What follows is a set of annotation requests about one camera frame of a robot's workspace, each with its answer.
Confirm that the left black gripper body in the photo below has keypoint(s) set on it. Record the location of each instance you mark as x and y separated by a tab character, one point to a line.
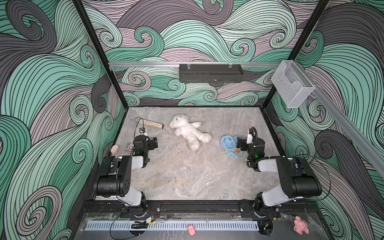
151	142

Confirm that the light blue fleece hoodie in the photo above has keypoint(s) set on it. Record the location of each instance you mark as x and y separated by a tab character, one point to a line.
229	144

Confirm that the white teddy bear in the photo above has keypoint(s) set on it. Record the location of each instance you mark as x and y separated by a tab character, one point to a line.
189	131

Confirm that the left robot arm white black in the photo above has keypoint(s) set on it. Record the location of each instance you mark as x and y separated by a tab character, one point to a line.
114	176

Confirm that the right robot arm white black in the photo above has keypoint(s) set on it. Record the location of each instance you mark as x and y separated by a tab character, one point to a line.
297	179

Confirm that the small colourful card pack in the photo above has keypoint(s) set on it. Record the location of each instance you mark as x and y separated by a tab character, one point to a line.
129	146

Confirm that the glass tube with sprinkles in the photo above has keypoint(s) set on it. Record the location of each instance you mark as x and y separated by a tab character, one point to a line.
149	123

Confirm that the pink round ball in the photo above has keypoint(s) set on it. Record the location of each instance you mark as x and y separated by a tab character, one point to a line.
115	149

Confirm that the pink plush pig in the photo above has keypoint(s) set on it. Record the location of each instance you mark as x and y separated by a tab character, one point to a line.
300	226

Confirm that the small pink toy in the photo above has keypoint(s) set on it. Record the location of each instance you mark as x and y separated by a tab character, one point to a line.
191	230

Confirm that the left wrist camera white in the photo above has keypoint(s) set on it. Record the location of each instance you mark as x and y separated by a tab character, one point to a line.
143	131

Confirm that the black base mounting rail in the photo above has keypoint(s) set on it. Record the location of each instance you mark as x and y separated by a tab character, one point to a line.
247	207

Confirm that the clear plastic wall bin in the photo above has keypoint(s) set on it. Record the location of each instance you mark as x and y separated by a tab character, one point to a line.
292	83

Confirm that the white slotted cable duct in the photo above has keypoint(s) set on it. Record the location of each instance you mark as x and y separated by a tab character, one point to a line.
175	226

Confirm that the black wall tray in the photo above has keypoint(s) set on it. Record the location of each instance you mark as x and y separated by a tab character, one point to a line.
210	73

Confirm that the aluminium rail right wall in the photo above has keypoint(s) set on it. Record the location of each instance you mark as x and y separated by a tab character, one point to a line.
331	96

